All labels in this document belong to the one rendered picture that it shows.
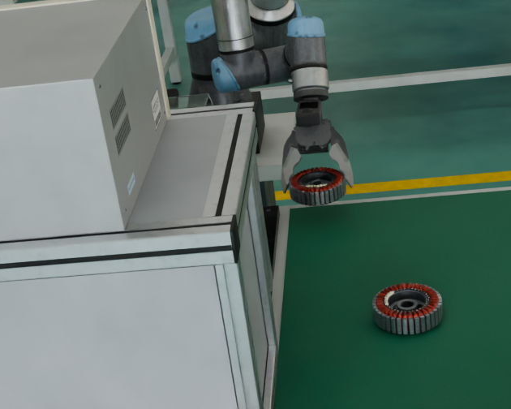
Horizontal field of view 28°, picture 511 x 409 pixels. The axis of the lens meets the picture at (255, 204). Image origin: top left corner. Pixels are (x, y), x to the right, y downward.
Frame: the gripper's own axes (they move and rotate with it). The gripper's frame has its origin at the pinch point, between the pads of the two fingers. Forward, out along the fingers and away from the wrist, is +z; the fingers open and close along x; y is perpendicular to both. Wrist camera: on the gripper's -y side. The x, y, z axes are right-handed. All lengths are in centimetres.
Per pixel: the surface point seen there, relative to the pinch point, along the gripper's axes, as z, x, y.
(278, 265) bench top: 15.4, 7.8, -11.3
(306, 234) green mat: 9.2, 2.8, -2.5
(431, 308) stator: 25.9, -18.3, -33.6
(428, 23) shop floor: -138, -51, 348
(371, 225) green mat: 8.1, -9.8, -1.1
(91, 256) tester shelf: 18, 25, -76
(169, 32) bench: -128, 82, 285
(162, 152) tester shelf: 1, 19, -56
